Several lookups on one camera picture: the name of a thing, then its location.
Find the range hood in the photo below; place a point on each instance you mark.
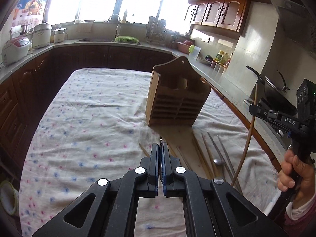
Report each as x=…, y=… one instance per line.
x=297, y=23

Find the small white cooker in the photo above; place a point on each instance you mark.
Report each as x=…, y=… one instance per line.
x=59, y=34

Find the white slow cooker pot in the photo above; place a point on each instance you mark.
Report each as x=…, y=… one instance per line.
x=41, y=35

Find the chrome sink faucet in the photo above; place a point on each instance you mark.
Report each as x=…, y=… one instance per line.
x=115, y=19

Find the wooden utensil holder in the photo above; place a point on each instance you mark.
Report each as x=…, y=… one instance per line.
x=176, y=95

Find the white jug green lid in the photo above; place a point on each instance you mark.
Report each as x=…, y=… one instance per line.
x=194, y=50

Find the pink sleeve forearm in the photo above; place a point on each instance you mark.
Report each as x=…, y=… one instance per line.
x=296, y=220

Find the pink basin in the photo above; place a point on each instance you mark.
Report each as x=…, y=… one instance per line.
x=184, y=46

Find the yellow oil bottle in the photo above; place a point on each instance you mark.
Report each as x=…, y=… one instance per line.
x=219, y=56

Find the floral white tablecloth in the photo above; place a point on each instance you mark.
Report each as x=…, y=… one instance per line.
x=96, y=127

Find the black wok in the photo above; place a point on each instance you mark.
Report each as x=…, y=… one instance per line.
x=276, y=96

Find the white red rice cooker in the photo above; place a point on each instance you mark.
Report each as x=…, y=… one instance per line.
x=15, y=50

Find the green dish basket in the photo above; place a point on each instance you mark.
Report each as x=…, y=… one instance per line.
x=126, y=39

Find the wooden chopstick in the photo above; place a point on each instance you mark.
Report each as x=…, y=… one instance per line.
x=212, y=169
x=204, y=164

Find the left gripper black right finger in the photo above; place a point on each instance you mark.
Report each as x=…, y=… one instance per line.
x=212, y=207

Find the wooden wall cabinets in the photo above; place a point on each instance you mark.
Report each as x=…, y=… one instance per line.
x=225, y=14

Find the long bamboo chopstick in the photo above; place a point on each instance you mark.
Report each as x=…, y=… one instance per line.
x=250, y=130

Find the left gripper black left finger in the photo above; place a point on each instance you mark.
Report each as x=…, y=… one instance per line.
x=108, y=207

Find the fruit picture poster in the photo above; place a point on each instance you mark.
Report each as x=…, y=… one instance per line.
x=28, y=12

